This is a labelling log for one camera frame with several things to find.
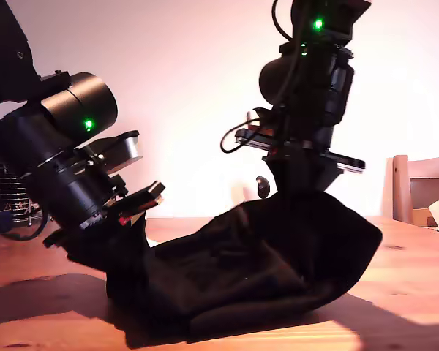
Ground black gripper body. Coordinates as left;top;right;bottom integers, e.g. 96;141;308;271
235;123;367;173
24;156;167;249

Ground black shorts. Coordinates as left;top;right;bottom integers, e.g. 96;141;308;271
67;192;384;348

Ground brown wooden chair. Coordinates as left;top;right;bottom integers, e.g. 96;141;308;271
391;155;439;224

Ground small cardboard box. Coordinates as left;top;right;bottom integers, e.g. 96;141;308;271
410;208;438;228

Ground white dome security camera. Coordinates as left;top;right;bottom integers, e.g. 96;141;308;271
241;175;272;205

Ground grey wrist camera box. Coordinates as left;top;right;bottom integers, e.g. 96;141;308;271
83;130;144;173
245;107;279;129

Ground chrome wire utensil caddy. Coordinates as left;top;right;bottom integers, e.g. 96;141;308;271
0;164;48;224

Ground thin black cable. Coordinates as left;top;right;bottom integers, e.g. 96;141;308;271
219;123;255;154

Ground long black cable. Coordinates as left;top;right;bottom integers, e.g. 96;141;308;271
271;0;296;42

